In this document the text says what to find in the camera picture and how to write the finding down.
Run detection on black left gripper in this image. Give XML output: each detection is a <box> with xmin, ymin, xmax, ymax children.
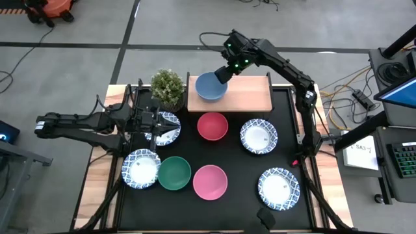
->
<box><xmin>138</xmin><ymin>109</ymin><xmax>181</xmax><ymax>151</ymax></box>

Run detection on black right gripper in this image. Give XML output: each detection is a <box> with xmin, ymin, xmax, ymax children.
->
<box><xmin>214</xmin><ymin>29</ymin><xmax>257</xmax><ymax>85</ymax></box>

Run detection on blue patterned paper plate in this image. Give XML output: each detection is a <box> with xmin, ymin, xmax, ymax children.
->
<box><xmin>239</xmin><ymin>118</ymin><xmax>279</xmax><ymax>155</ymax></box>
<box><xmin>144</xmin><ymin>110</ymin><xmax>182</xmax><ymax>147</ymax></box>
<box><xmin>121</xmin><ymin>148</ymin><xmax>162</xmax><ymax>190</ymax></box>
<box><xmin>257</xmin><ymin>167</ymin><xmax>301</xmax><ymax>211</ymax></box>

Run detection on blue bowl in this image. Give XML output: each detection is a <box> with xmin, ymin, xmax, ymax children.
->
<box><xmin>194</xmin><ymin>71</ymin><xmax>228</xmax><ymax>102</ymax></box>

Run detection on red bowl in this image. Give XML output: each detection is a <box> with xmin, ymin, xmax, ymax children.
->
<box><xmin>196</xmin><ymin>112</ymin><xmax>229</xmax><ymax>142</ymax></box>

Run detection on green bowl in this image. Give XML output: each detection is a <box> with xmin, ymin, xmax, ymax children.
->
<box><xmin>157</xmin><ymin>156</ymin><xmax>192</xmax><ymax>191</ymax></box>

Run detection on pink bowl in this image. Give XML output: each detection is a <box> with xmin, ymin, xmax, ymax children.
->
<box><xmin>192</xmin><ymin>164</ymin><xmax>229</xmax><ymax>202</ymax></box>

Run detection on wooden shelf with black legs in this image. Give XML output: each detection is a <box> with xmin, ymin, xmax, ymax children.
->
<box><xmin>185</xmin><ymin>71</ymin><xmax>274</xmax><ymax>121</ymax></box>

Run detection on small potted green plant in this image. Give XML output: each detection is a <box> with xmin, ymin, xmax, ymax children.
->
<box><xmin>149</xmin><ymin>68</ymin><xmax>187</xmax><ymax>113</ymax></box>

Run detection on black table mat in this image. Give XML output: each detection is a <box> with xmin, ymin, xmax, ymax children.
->
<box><xmin>117</xmin><ymin>87</ymin><xmax>313</xmax><ymax>231</ymax></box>

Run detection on small black object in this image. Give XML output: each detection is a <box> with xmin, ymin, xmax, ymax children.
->
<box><xmin>244</xmin><ymin>207</ymin><xmax>277</xmax><ymax>234</ymax></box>

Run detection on black power strip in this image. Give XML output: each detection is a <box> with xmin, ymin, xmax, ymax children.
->
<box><xmin>352</xmin><ymin>89</ymin><xmax>375</xmax><ymax>111</ymax></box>

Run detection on grey metal table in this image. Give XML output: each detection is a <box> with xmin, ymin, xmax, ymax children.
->
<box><xmin>0</xmin><ymin>141</ymin><xmax>53</xmax><ymax>230</ymax></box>

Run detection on white paper sheet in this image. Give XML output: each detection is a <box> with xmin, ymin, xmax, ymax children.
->
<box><xmin>343</xmin><ymin>142</ymin><xmax>380</xmax><ymax>172</ymax></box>

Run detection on black device with blue light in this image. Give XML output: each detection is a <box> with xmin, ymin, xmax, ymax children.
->
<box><xmin>0</xmin><ymin>120</ymin><xmax>21</xmax><ymax>146</ymax></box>

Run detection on orange shop vacuum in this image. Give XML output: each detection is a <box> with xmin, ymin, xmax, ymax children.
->
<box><xmin>22</xmin><ymin>0</ymin><xmax>78</xmax><ymax>27</ymax></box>

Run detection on monitor with blue screen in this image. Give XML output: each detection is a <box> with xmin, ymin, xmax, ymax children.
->
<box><xmin>373</xmin><ymin>76</ymin><xmax>416</xmax><ymax>110</ymax></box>

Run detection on black pole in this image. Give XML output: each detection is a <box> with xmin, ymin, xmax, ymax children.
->
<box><xmin>382</xmin><ymin>24</ymin><xmax>416</xmax><ymax>59</ymax></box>

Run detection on backlit black keyboard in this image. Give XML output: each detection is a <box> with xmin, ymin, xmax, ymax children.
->
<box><xmin>386</xmin><ymin>141</ymin><xmax>416</xmax><ymax>179</ymax></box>

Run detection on dark grey equipment cart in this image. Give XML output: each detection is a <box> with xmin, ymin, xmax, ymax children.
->
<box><xmin>369</xmin><ymin>47</ymin><xmax>416</xmax><ymax>205</ymax></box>

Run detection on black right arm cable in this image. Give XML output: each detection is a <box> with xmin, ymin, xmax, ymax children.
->
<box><xmin>198</xmin><ymin>31</ymin><xmax>232</xmax><ymax>53</ymax></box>

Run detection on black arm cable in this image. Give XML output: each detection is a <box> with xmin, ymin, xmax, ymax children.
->
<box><xmin>198</xmin><ymin>31</ymin><xmax>232</xmax><ymax>53</ymax></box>
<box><xmin>95</xmin><ymin>84</ymin><xmax>131</xmax><ymax>113</ymax></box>

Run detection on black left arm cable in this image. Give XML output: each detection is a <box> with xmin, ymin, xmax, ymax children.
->
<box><xmin>95</xmin><ymin>84</ymin><xmax>131</xmax><ymax>113</ymax></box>

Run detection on black cable bundle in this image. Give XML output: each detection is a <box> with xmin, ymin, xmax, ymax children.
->
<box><xmin>239</xmin><ymin>0</ymin><xmax>280</xmax><ymax>12</ymax></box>

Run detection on black metal table frame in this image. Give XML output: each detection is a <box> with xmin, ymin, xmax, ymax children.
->
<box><xmin>70</xmin><ymin>77</ymin><xmax>355</xmax><ymax>234</ymax></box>

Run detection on yellow floor cables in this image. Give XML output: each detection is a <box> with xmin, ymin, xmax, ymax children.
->
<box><xmin>320</xmin><ymin>66</ymin><xmax>372</xmax><ymax>131</ymax></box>

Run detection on black floor cable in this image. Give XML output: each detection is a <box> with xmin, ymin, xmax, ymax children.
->
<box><xmin>0</xmin><ymin>27</ymin><xmax>55</xmax><ymax>95</ymax></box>

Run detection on coiled black cable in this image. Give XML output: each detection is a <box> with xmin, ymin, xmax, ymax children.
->
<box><xmin>376</xmin><ymin>61</ymin><xmax>406</xmax><ymax>87</ymax></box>

